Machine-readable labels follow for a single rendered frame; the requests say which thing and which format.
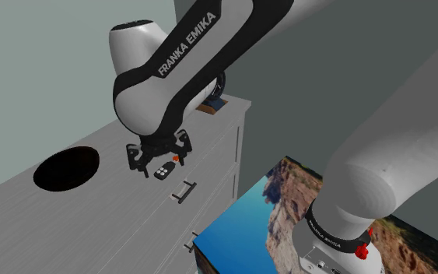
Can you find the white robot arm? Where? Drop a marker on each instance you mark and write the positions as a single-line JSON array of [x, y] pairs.
[[374, 151]]

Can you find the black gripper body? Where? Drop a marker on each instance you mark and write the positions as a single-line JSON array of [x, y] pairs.
[[158, 145]]

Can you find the grey chest of drawers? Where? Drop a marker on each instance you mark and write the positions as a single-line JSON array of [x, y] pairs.
[[101, 220]]

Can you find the landscape patterned robot stand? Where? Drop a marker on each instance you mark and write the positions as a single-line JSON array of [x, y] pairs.
[[233, 235]]

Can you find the black bowl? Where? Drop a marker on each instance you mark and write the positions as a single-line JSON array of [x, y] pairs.
[[66, 169]]

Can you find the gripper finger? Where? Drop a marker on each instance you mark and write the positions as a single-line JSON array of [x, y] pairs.
[[184, 146], [134, 159]]

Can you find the black remote control orange tip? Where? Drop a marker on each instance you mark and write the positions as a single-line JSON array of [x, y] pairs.
[[164, 171]]

